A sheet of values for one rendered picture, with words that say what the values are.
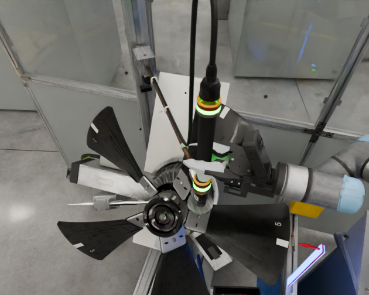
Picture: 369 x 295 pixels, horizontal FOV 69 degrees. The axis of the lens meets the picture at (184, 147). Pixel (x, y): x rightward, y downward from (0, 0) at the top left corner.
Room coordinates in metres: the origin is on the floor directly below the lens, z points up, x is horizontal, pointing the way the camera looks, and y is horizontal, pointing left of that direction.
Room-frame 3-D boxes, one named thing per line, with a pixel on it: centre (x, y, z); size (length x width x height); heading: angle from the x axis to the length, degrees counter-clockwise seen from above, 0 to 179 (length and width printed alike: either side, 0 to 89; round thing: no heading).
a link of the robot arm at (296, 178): (0.33, -0.23, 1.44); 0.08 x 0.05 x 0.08; 164
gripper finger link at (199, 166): (0.35, -0.04, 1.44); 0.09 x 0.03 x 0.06; 84
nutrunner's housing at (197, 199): (0.38, -0.04, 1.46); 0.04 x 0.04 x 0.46
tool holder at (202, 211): (0.39, -0.04, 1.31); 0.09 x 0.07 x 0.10; 19
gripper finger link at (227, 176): (0.34, -0.09, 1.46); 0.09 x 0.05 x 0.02; 84
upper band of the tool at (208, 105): (0.38, -0.04, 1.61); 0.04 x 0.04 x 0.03
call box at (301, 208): (0.56, -0.47, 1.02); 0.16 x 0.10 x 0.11; 164
